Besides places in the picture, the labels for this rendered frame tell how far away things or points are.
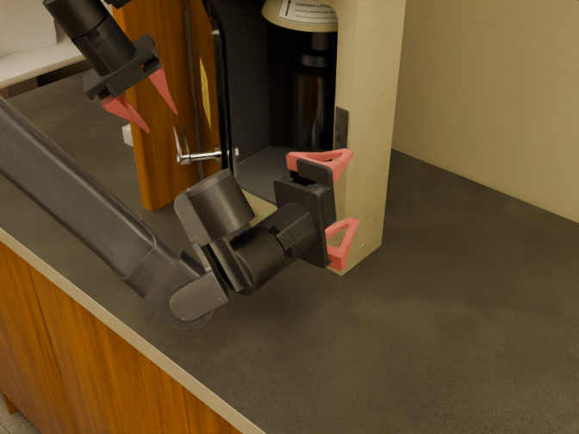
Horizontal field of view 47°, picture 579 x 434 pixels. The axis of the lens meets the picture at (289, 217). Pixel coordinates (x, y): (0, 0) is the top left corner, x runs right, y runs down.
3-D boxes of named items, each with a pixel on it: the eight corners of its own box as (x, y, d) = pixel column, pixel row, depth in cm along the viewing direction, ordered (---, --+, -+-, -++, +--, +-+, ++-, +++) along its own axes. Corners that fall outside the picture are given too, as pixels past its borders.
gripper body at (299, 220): (328, 186, 72) (283, 218, 67) (335, 262, 77) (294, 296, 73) (283, 171, 76) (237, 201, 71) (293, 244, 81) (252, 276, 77)
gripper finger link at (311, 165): (372, 139, 76) (320, 175, 70) (375, 194, 79) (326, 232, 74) (325, 127, 80) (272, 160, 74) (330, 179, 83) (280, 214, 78)
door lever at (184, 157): (209, 133, 96) (208, 117, 94) (220, 167, 88) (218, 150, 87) (171, 138, 95) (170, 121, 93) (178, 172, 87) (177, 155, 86)
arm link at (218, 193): (183, 306, 75) (180, 328, 67) (132, 217, 73) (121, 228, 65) (277, 254, 76) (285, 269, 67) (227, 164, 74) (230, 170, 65)
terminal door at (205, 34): (207, 183, 121) (187, -47, 98) (236, 294, 97) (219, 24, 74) (202, 183, 121) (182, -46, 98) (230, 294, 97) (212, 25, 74)
